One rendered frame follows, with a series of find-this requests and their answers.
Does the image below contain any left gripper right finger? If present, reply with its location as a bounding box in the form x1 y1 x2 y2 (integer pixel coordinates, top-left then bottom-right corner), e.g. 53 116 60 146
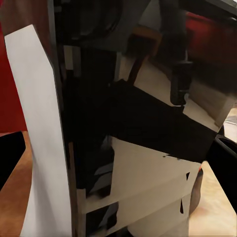
205 135 237 214

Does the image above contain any bottle of coffee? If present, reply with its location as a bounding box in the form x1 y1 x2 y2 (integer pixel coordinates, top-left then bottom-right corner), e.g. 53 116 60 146
0 0 237 237

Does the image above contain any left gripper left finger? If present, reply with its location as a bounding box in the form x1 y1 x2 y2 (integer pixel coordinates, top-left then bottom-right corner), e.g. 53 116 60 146
0 131 26 190

